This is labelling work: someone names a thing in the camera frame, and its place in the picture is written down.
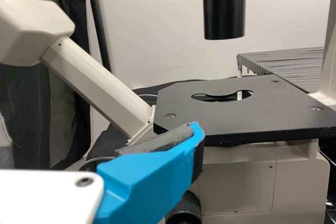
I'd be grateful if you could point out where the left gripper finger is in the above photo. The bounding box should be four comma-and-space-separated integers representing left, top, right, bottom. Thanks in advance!
93, 121, 206, 224

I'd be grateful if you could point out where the cream microscope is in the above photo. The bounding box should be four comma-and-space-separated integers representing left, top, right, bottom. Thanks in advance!
0, 0, 336, 224

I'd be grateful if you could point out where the black platform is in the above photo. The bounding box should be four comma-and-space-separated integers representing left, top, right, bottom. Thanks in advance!
237, 46, 326, 94

